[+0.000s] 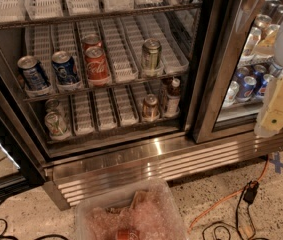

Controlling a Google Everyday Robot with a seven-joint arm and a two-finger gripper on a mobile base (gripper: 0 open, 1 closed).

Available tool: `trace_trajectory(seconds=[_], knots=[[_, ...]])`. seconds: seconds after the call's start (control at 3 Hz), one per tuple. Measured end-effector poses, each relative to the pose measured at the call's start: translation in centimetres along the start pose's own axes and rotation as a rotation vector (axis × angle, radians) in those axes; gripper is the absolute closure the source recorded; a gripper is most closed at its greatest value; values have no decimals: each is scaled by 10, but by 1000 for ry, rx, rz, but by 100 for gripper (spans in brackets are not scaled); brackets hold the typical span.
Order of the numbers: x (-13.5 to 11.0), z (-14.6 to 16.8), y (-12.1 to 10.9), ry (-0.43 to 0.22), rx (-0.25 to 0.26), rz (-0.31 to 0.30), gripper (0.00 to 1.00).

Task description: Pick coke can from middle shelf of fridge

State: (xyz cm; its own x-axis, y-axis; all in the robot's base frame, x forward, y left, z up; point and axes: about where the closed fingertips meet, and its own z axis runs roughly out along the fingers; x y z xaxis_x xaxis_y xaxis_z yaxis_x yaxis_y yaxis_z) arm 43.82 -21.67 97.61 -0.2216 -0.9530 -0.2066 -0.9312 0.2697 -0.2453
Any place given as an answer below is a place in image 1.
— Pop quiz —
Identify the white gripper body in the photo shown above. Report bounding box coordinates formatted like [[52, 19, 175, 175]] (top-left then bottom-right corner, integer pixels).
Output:
[[253, 69, 283, 139]]

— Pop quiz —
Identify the red coke can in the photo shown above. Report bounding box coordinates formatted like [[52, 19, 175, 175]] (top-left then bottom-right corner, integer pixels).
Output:
[[81, 34, 102, 51], [85, 46, 109, 86]]

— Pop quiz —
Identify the blue pepsi can right fridge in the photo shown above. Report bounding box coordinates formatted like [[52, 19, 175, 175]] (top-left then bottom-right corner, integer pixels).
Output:
[[236, 76, 257, 102]]

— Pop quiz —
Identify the glass fridge door right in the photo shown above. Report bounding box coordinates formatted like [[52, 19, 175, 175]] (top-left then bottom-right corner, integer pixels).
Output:
[[194, 0, 283, 142]]

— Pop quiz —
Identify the brown can bottom shelf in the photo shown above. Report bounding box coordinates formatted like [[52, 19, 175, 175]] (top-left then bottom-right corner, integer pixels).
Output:
[[142, 94, 159, 121]]

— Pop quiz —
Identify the gold green can middle shelf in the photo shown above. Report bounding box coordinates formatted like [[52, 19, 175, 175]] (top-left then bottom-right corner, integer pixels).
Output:
[[141, 38, 162, 70]]

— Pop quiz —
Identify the stainless steel fridge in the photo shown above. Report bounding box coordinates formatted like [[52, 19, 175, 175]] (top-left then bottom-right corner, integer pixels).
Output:
[[0, 0, 283, 209]]

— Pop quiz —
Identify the red can in bin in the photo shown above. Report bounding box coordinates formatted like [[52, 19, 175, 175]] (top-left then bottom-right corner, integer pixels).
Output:
[[116, 229, 139, 240]]

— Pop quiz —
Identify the blue pepsi can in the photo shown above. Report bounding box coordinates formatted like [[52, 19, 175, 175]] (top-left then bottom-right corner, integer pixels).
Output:
[[52, 51, 80, 85], [17, 55, 50, 91]]

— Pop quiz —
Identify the green white can rear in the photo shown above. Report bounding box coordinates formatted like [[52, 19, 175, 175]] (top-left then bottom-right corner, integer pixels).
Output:
[[45, 99, 64, 115]]

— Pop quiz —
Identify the blue pepsi can left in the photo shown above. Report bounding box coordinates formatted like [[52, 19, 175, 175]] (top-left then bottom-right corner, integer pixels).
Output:
[[17, 55, 50, 91]]

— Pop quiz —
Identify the black power adapter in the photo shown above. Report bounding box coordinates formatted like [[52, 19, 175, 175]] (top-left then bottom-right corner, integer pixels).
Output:
[[243, 181, 259, 205]]

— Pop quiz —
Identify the clear plastic bin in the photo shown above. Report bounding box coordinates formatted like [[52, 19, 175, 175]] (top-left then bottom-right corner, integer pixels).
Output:
[[75, 179, 188, 240]]

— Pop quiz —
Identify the orange cable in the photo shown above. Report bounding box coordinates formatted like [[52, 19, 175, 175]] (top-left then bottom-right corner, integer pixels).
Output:
[[187, 154, 271, 233]]

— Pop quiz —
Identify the black cable left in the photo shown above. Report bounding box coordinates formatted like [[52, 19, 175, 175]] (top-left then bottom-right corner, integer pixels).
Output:
[[0, 197, 69, 240]]

